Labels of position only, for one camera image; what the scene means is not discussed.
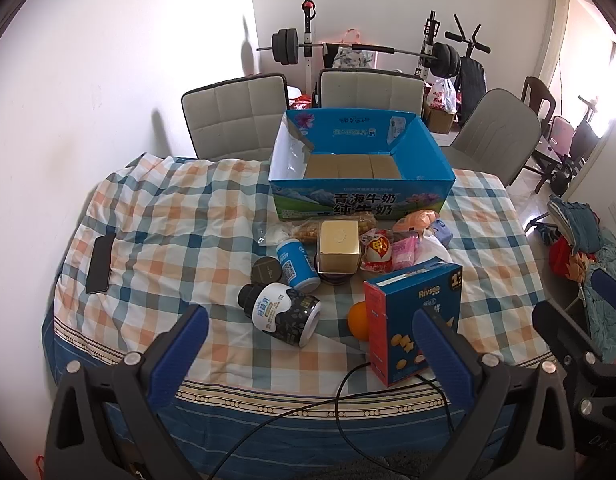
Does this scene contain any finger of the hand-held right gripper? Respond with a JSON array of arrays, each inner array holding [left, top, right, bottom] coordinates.
[[589, 266, 616, 366], [532, 299, 600, 376]]

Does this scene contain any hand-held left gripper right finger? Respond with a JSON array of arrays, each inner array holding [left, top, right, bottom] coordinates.
[[412, 306, 589, 480]]

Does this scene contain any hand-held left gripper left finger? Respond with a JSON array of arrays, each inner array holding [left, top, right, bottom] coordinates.
[[44, 304, 210, 480]]

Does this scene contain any blue biscuit box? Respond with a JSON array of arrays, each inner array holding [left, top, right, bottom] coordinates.
[[363, 261, 464, 387]]

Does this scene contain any pink packet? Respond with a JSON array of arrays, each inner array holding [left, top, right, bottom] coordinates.
[[390, 236, 420, 271]]

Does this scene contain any black and white bottle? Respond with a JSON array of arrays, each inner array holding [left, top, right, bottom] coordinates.
[[238, 282, 322, 348]]

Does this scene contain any red egg toy packet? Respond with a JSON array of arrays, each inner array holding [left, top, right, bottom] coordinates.
[[360, 229, 394, 273]]

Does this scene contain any light blue pack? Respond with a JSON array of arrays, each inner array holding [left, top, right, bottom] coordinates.
[[428, 217, 452, 248]]

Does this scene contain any dark purple round jar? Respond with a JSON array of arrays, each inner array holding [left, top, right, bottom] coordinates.
[[251, 256, 284, 286]]

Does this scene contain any orange packet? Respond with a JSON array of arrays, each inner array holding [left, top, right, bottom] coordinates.
[[392, 210, 434, 233]]

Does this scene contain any gold box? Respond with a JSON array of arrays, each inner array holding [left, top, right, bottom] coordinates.
[[317, 220, 363, 275]]

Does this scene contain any white bottle with blue label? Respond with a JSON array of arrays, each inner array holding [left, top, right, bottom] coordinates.
[[276, 238, 321, 291]]

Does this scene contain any blue cardboard box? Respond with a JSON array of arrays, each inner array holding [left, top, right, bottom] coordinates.
[[267, 108, 456, 222]]

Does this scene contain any red cloth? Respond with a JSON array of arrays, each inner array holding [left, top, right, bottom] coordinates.
[[549, 240, 596, 282]]

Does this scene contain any teal clothes pile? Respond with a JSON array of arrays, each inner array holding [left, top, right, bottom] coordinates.
[[545, 195, 616, 361]]

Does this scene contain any orange fruit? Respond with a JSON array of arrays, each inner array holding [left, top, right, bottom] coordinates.
[[347, 301, 374, 345]]

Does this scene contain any black phone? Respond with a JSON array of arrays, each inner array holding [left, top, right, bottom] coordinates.
[[85, 233, 117, 295]]

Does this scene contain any pink stroller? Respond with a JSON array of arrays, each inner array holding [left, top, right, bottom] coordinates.
[[545, 95, 603, 196]]

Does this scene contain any clear bag of peanuts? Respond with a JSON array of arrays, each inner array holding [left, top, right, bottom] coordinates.
[[287, 212, 378, 242]]

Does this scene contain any grey plastic chair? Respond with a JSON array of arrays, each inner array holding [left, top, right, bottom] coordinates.
[[440, 88, 543, 188]]

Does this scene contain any brown wooden chair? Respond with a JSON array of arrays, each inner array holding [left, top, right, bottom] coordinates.
[[520, 76, 554, 196]]

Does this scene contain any brown cardboard box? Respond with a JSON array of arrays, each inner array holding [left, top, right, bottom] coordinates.
[[423, 107, 459, 135]]

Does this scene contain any grey padded chair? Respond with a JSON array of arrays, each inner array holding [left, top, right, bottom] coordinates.
[[315, 68, 426, 111], [181, 74, 289, 161]]

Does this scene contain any black exercise bench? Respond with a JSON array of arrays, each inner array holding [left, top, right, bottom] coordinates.
[[445, 15, 491, 116]]

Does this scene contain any white and red plastic bag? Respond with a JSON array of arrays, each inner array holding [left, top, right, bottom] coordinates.
[[425, 77, 459, 113]]

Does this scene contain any barbell on rack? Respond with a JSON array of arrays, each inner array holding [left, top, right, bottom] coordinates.
[[302, 0, 441, 96]]

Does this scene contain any black barbell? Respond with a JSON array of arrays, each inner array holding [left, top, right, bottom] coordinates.
[[256, 28, 461, 78]]

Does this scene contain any black cable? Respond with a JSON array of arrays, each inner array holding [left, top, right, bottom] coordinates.
[[213, 360, 469, 476]]

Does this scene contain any floral bag with pink handles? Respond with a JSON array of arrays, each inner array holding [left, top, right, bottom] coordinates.
[[333, 30, 376, 70]]

